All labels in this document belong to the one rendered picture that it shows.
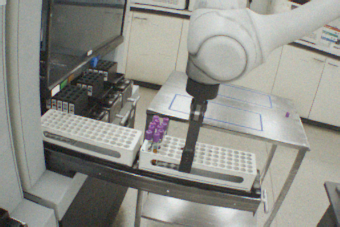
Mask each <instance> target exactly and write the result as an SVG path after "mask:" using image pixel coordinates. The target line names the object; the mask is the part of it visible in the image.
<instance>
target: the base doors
mask: <svg viewBox="0 0 340 227"><path fill-rule="evenodd" d="M134 17H137V18H138V17H139V18H143V19H144V18H146V19H147V20H143V19H134ZM128 21H129V23H128V28H127V32H126V45H125V47H124V60H123V65H122V74H125V73H126V76H124V78H128V79H132V80H141V81H144V82H151V83H154V84H161V85H163V83H164V82H165V81H166V80H167V79H168V77H169V76H170V74H171V73H172V71H173V70H174V71H178V72H184V73H185V70H186V65H187V58H188V50H187V36H188V34H189V32H188V28H189V20H185V19H184V20H183V19H178V18H173V17H164V16H159V15H152V14H150V15H149V14H145V13H135V12H132V11H130V12H129V18H128ZM150 23H152V24H155V25H159V27H158V26H155V25H150ZM182 25H183V27H182ZM181 29H182V31H181ZM180 37H181V38H180ZM179 41H180V42H179ZM178 48H179V50H178ZM177 52H178V54H177ZM177 56H178V58H177ZM299 58H300V59H303V60H308V61H309V63H308V62H303V61H301V60H299ZM314 58H315V59H319V60H322V61H324V63H323V62H322V61H318V60H314ZM176 60H177V61H176ZM328 62H329V63H331V64H334V65H337V66H338V67H336V66H334V65H331V64H328ZM231 84H234V85H238V86H244V87H247V88H252V89H255V90H258V91H261V92H266V93H269V94H274V95H277V96H281V97H283V98H287V99H290V100H292V102H293V103H294V106H295V109H296V112H297V113H298V114H299V116H300V117H303V118H306V119H312V120H315V121H320V122H322V123H329V124H331V125H335V126H337V127H339V126H340V62H339V61H338V60H333V59H330V58H328V57H326V56H322V55H318V54H316V53H313V52H309V51H308V50H302V49H300V48H297V47H293V46H290V45H288V44H285V45H283V46H281V47H278V48H277V49H274V50H273V51H272V52H271V53H270V54H269V56H268V57H267V60H266V62H265V63H264V64H261V65H259V66H258V67H256V68H255V69H253V70H251V71H250V72H249V74H248V75H246V76H245V77H243V78H242V79H241V80H239V81H237V82H234V83H233V82H231Z"/></svg>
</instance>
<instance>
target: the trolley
mask: <svg viewBox="0 0 340 227"><path fill-rule="evenodd" d="M186 82H187V75H186V74H185V73H184V72H178V71H174V70H173V71H172V73H171V74H170V76H169V77H168V79H167V80H166V81H165V82H164V83H163V85H162V87H161V89H160V90H159V91H158V93H157V95H156V96H155V98H154V99H153V100H152V102H151V103H150V105H149V106H148V108H147V110H146V114H147V117H146V123H145V133H144V138H143V142H144V141H145V134H146V131H148V128H149V124H150V123H151V122H153V116H154V115H158V116H159V117H162V118H164V117H168V118H169V124H170V120H171V121H177V122H180V123H186V124H189V123H190V121H189V114H190V103H191V99H192V96H190V95H189V94H188V93H187V92H186V91H185V86H186ZM207 101H208V104H207V111H206V112H205V116H204V120H203V126H202V127H203V128H207V129H212V130H215V131H221V132H225V133H229V134H232V135H237V136H241V137H245V138H249V139H253V140H258V141H263V142H266V143H271V144H272V146H271V148H270V152H269V154H268V157H267V159H266V162H265V165H264V168H263V170H262V173H261V175H260V177H261V179H260V181H261V185H262V183H263V181H264V179H265V176H266V173H267V172H268V168H269V166H270V164H271V162H272V159H273V156H274V153H275V151H276V148H277V146H278V145H280V146H283V147H285V146H286V147H289V148H292V149H298V150H299V151H298V152H297V156H296V159H295V161H294V163H293V165H292V168H291V169H290V171H289V174H288V176H287V178H286V181H285V183H284V185H283V187H282V189H281V191H280V193H279V195H278V197H277V199H276V201H275V203H274V205H273V207H272V209H271V211H270V214H269V215H268V217H267V219H266V220H265V222H264V224H263V226H262V227H270V225H271V223H272V221H273V219H274V217H275V215H276V213H277V211H278V210H279V208H280V207H281V205H282V203H283V201H284V199H285V197H286V195H287V193H288V191H289V189H290V187H291V185H292V183H293V180H294V178H295V176H296V174H297V172H298V169H299V168H300V166H301V163H302V161H303V158H304V156H305V154H306V152H307V151H309V152H310V151H311V148H310V145H309V141H308V140H307V136H306V134H305V131H304V128H303V125H302V122H301V120H300V116H299V114H298V113H297V112H296V109H295V106H294V103H293V102H292V100H290V99H287V98H283V97H281V96H277V95H274V94H269V93H266V92H261V91H258V90H255V89H252V88H247V87H244V86H238V85H234V84H231V83H227V84H220V86H219V89H218V95H217V97H216V98H215V99H213V100H207ZM286 112H289V113H290V116H289V117H286ZM169 124H168V126H167V132H166V135H168V131H169ZM143 195H144V191H143V190H137V203H136V208H135V221H134V227H140V223H141V218H145V219H148V220H152V221H155V222H162V223H164V224H168V225H172V226H178V227H257V226H258V225H257V221H258V219H257V216H258V213H257V211H256V213H255V215H254V217H253V212H248V211H243V210H235V209H234V210H233V209H230V208H223V207H217V206H210V205H207V204H199V203H196V202H191V201H185V200H180V199H177V198H171V197H168V196H163V195H160V194H154V193H151V192H147V200H146V201H145V204H144V206H143V200H144V198H143ZM142 207H143V208H142Z"/></svg>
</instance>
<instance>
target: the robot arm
mask: <svg viewBox="0 0 340 227"><path fill-rule="evenodd" d="M193 7H194V8H193V12H192V14H191V18H190V21H189V28H188V32H189V34H188V36H187V50H188V58H187V65H186V70H185V74H186V75H187V82H186V86H185V91H186V92H187V93H188V94H189V95H190V96H192V99H191V103H190V114H189V121H190V123H189V128H188V133H187V136H186V139H185V146H184V147H181V150H182V154H181V161H180V165H179V172H182V173H186V174H190V172H191V166H192V164H193V160H194V156H195V151H196V149H195V146H196V142H197V138H198V135H199V132H200V128H201V127H202V126H203V120H204V116H205V112H206V111H207V104H208V101H207V100H213V99H215V98H216V97H217V95H218V89H219V86H220V84H227V83H231V82H233V83H234V82H237V81H239V80H241V79H242V78H243V77H245V76H246V75H248V74H249V72H250V71H251V70H253V69H255V68H256V67H258V66H259V65H261V64H264V63H265V62H266V60H267V57H268V56H269V54H270V53H271V52H272V51H273V50H274V49H277V48H278V47H281V46H283V45H285V44H289V43H291V42H293V41H295V40H298V39H300V38H303V37H304V36H306V35H308V34H310V33H312V32H314V31H316V30H317V29H319V28H321V27H323V26H325V25H326V24H328V23H330V22H331V21H333V20H335V19H336V18H338V17H340V0H312V1H310V2H309V3H306V4H305V5H302V6H299V7H298V8H295V9H293V10H290V11H287V12H284V13H278V14H273V15H260V14H257V13H255V12H253V11H251V10H250V9H249V8H246V9H245V8H243V9H240V7H239V6H238V0H196V1H195V4H194V6H193Z"/></svg>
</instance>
